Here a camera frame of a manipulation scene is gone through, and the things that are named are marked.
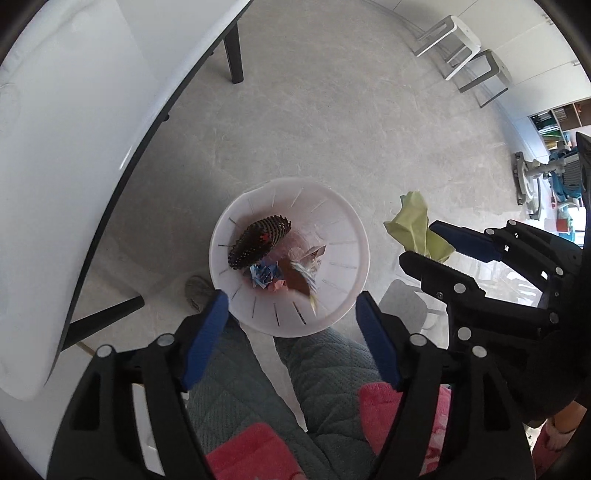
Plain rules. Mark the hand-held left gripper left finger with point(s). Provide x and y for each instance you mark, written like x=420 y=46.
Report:
x=207 y=337

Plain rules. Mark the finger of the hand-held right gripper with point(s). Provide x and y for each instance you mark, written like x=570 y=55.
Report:
x=438 y=274
x=466 y=240

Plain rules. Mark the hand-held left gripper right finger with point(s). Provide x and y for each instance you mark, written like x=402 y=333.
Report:
x=376 y=341

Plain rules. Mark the yellow-green wrapper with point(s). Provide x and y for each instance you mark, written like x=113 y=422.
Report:
x=413 y=221

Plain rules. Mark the white plastic trash bin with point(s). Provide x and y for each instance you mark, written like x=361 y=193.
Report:
x=332 y=277

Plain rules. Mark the brown foil wrapper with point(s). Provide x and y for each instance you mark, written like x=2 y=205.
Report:
x=298 y=279

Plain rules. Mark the black mesh sleeve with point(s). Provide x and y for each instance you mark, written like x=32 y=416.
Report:
x=258 y=237

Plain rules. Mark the person's right forearm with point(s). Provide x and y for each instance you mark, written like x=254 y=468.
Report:
x=561 y=441

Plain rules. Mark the grey quilted pants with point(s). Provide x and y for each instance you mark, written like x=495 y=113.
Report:
x=323 y=369

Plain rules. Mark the blue crumpled wrapper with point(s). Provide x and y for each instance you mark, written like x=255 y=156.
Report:
x=263 y=273

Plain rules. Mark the red box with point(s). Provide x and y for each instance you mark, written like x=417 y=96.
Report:
x=564 y=225

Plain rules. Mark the black table leg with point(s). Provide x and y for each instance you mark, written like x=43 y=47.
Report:
x=234 y=55
x=106 y=318

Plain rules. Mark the clear plastic wrapper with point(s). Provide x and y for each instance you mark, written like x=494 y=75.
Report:
x=314 y=254

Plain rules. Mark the blue and white machine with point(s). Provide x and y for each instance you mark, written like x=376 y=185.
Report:
x=565 y=168

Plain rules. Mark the pink fleece garment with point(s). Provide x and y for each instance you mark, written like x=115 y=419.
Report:
x=249 y=452

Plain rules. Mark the wooden shelf unit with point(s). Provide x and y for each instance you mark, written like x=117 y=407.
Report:
x=554 y=122

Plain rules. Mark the grey stool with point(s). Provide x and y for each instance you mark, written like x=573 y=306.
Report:
x=496 y=64

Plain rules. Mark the white stool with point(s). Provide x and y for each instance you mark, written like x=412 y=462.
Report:
x=461 y=25

